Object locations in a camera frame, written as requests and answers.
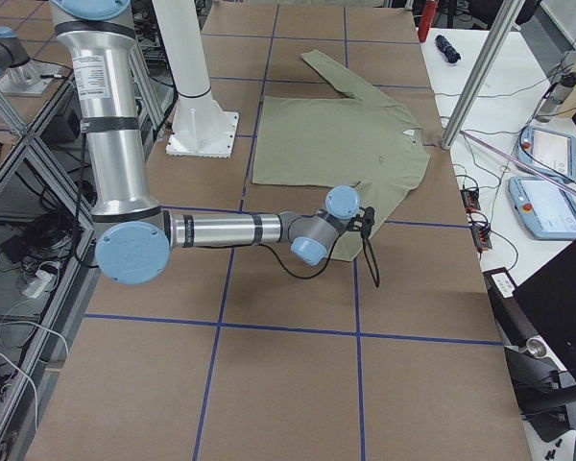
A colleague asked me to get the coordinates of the aluminium frame post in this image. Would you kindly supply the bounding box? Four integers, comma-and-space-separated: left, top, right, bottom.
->
441, 0, 524, 150

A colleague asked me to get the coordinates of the red cylinder bottle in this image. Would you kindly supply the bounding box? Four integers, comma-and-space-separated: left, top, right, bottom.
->
418, 0, 438, 43

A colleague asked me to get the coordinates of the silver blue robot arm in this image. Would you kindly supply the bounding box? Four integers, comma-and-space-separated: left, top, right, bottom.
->
51, 1, 360, 284

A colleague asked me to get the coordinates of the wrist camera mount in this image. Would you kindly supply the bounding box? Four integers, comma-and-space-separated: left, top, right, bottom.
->
347, 206, 375, 240

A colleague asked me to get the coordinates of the water bottle with dark cap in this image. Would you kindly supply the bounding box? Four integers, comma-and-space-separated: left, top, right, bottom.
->
535, 72, 576, 123

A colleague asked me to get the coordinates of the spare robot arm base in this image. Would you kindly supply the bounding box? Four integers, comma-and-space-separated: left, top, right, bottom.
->
0, 26, 50, 97

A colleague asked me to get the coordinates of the reacher grabber stick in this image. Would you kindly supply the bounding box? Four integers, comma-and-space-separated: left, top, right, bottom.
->
460, 131, 576, 197

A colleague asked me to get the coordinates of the white central pedestal column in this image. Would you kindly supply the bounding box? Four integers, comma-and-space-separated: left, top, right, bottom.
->
153, 0, 239, 158

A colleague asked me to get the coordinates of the folded dark blue umbrella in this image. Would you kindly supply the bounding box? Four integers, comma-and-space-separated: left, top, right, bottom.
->
435, 35, 461, 64

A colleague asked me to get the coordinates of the teach pendant tablet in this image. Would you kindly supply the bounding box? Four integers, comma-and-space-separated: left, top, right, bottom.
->
508, 176, 576, 241
516, 126, 576, 182

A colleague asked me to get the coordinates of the orange black connector board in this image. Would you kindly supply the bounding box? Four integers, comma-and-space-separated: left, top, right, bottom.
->
460, 187, 481, 213

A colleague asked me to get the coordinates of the white power strip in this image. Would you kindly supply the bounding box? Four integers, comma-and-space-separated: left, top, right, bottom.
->
20, 269, 57, 299

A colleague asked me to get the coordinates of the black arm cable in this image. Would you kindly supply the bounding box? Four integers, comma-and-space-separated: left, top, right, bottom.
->
258, 225, 381, 288

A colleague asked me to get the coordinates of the lower teach pendant tablet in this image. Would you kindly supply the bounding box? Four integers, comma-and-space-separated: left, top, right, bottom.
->
508, 176, 576, 241

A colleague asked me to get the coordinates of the upper teach pendant tablet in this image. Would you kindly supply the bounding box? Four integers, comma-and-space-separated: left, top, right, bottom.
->
516, 126, 576, 182

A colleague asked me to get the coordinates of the black monitor on stand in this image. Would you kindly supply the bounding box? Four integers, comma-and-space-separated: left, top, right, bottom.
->
483, 239, 576, 442

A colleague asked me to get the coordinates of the olive green long-sleeve shirt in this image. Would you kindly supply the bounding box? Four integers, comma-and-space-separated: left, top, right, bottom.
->
252, 49, 432, 263

